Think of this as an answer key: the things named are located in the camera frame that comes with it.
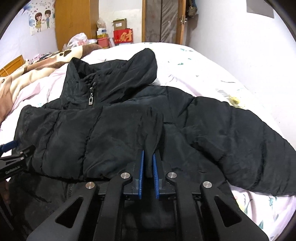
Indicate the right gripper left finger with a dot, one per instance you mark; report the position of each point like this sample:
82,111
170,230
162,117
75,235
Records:
133,190

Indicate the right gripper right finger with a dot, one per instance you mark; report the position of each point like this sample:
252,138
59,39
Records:
163,188

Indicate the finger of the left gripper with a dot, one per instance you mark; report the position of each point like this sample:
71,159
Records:
8,146

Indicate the black puffer jacket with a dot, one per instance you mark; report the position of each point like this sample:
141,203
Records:
109,111

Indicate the brown cream fleece blanket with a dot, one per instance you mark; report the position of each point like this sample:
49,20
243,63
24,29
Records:
12,84

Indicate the wooden headboard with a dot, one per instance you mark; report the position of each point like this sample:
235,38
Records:
12,66

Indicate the pink floral bed sheet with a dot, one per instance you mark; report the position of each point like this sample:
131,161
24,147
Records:
186,69

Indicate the white plastic bag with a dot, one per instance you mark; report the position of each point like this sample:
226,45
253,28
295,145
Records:
77,40

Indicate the red plastic basin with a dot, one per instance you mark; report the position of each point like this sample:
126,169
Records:
103,42

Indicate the wooden wardrobe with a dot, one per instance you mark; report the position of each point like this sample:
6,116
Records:
73,17

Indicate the snack bag stack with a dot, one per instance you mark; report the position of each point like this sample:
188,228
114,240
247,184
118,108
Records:
101,29

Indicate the red gift box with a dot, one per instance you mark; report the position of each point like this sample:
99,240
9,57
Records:
123,36

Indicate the cardboard box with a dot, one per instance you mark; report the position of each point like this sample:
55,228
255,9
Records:
119,24

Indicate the wooden framed door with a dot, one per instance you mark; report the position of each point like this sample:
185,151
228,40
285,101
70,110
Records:
163,21

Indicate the hanging bag on door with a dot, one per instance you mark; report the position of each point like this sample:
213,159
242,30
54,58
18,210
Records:
191,8

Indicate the cartoon couple wall poster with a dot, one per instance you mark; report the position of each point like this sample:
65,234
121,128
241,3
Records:
41,15

